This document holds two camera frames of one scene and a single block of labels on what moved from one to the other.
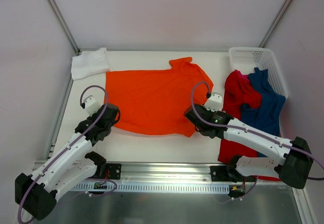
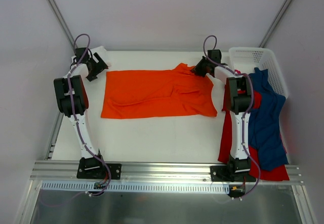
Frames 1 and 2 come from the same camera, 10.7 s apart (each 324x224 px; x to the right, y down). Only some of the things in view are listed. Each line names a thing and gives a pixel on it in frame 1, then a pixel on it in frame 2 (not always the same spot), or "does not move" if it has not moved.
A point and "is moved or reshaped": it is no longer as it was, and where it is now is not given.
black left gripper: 111,111 -> 96,65
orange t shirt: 155,102 is moved or reshaped
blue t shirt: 266,116 does not move
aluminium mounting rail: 170,174 does not move
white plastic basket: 246,59 does not move
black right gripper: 193,113 -> 200,68
